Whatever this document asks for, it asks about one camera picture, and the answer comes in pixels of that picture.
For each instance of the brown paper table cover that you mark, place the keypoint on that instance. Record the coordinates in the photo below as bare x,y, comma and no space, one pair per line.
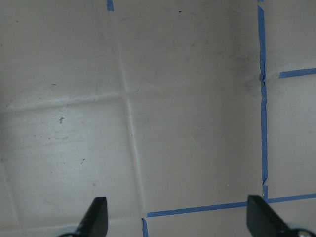
174,110

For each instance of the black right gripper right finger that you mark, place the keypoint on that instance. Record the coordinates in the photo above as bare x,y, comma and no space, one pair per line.
262,221

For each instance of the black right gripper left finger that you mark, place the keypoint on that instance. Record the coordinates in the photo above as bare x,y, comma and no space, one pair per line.
95,221

